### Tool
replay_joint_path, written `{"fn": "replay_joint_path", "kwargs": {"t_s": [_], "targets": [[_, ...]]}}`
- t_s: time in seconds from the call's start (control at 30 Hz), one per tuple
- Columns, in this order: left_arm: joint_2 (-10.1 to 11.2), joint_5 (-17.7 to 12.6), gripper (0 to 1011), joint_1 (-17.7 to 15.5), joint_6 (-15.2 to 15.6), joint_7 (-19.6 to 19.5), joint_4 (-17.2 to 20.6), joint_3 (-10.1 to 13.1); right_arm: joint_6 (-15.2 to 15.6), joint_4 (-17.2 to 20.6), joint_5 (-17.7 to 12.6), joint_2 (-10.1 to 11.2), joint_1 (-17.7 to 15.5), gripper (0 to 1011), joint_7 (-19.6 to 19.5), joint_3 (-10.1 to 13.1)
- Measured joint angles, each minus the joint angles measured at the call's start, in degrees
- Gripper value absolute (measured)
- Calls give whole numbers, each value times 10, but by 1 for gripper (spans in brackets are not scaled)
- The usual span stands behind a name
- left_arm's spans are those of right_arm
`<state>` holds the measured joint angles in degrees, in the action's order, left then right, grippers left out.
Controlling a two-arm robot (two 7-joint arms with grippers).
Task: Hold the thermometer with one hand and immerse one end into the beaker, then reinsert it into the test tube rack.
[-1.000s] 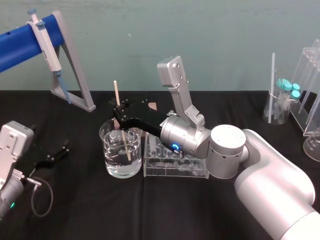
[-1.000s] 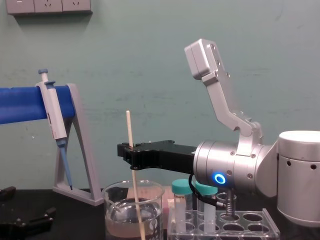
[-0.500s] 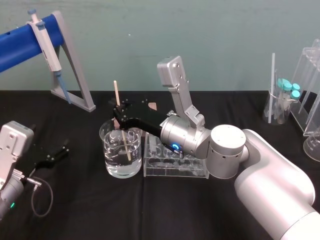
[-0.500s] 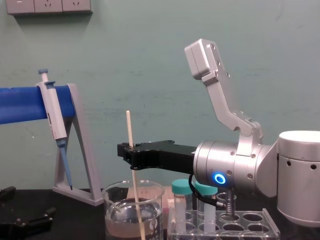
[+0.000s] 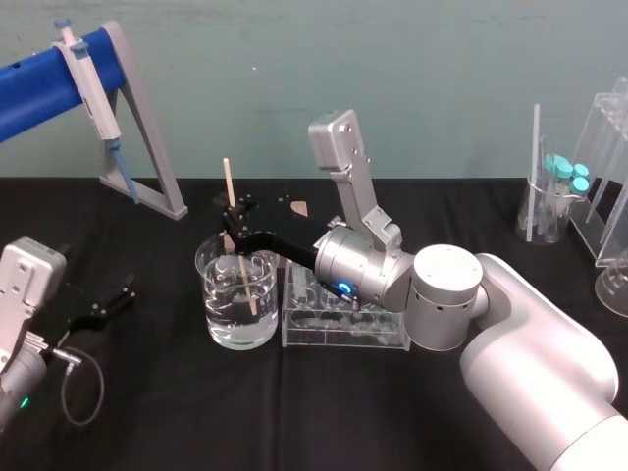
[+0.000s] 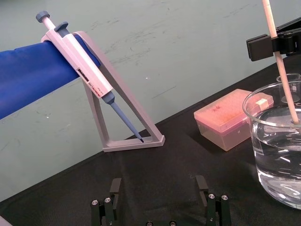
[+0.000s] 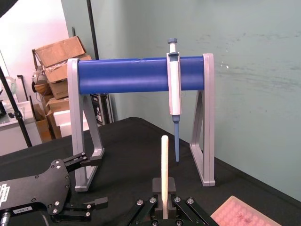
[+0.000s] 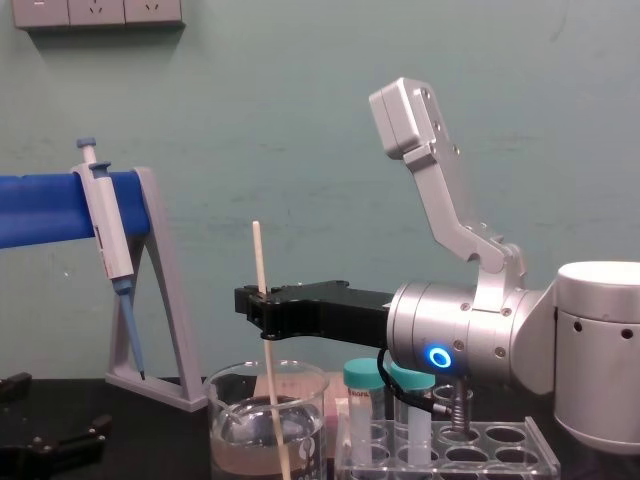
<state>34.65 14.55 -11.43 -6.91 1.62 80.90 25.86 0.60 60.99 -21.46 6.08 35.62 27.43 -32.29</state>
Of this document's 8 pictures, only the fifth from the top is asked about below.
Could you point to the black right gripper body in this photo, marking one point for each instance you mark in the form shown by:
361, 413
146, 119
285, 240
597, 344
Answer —
275, 221

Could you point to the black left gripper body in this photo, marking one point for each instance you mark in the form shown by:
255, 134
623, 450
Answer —
86, 321

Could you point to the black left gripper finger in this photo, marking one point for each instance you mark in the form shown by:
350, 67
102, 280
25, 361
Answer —
122, 287
120, 306

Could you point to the beige stick thermometer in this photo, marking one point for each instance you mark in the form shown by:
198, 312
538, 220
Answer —
229, 186

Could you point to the silver left arm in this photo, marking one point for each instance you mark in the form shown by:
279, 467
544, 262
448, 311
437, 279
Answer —
24, 314

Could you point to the silver and white right arm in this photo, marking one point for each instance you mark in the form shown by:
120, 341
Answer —
515, 333

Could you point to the clear test tube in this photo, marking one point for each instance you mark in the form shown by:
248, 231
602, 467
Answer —
299, 289

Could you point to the clear glass beaker with water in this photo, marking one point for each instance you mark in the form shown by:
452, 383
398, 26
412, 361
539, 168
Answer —
240, 324

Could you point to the clear plastic test tube rack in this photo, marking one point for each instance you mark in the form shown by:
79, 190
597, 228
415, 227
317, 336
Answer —
343, 333

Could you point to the clear acrylic tube stand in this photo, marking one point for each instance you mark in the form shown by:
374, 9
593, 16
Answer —
608, 162

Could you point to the small brown piece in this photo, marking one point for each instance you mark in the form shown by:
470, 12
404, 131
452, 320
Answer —
228, 244
299, 207

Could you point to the black table cloth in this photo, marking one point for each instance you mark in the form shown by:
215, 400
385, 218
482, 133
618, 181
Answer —
343, 402

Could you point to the blue and grey pipette stand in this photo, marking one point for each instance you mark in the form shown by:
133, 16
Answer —
34, 88

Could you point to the clear glass rod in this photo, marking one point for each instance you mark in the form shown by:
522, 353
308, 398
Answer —
534, 162

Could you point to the clear conical flask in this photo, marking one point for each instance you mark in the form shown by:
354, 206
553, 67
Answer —
544, 221

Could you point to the clear vial with teal cap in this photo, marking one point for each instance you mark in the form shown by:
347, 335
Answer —
556, 160
580, 185
582, 170
562, 172

